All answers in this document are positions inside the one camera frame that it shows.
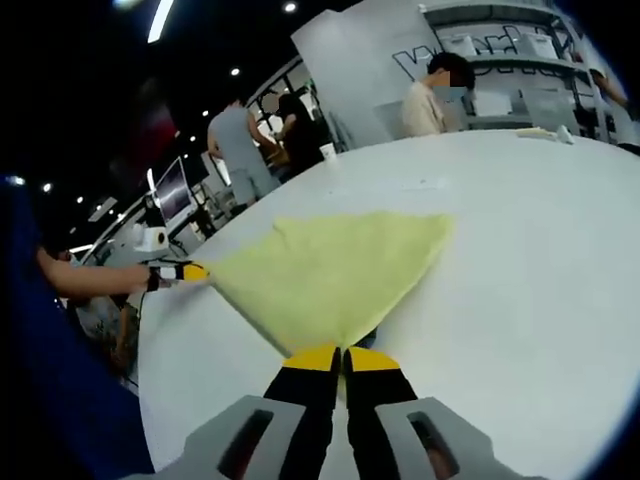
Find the white paper cup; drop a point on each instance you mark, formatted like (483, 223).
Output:
(327, 153)

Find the yellow grey blue garment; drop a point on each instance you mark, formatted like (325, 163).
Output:
(340, 270)

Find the ceiling strip light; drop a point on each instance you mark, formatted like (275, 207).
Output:
(160, 22)

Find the small white object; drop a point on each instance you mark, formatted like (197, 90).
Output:
(565, 135)

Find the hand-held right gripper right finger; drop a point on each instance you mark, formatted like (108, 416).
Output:
(385, 415)

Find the yellow folded cloth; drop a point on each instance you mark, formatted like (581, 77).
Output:
(535, 134)

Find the white storage bin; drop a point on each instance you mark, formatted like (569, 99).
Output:
(536, 45)
(463, 45)

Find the person's blue clothing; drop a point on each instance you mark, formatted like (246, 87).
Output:
(60, 375)

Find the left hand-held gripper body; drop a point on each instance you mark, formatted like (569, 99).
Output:
(152, 245)

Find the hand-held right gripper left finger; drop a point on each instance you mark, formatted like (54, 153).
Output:
(295, 415)

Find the computer monitor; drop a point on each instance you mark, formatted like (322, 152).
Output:
(172, 190)

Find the grey metal shelf rack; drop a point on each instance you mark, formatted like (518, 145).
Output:
(510, 65)

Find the grey chair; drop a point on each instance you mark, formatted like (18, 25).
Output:
(550, 110)

